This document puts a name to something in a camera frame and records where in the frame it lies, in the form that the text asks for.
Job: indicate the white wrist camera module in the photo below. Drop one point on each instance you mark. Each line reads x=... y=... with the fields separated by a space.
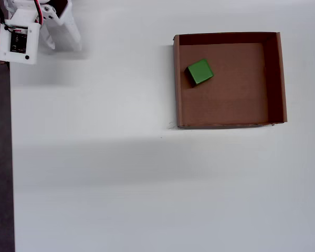
x=4 y=42

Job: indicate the small brown table-edge fitting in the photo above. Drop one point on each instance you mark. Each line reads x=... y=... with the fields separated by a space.
x=3 y=63

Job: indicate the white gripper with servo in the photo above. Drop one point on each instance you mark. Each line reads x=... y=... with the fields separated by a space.
x=68 y=32

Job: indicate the brown cardboard box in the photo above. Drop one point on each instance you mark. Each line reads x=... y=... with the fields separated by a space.
x=225 y=105

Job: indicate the green cube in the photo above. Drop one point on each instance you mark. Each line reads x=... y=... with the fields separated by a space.
x=200 y=71

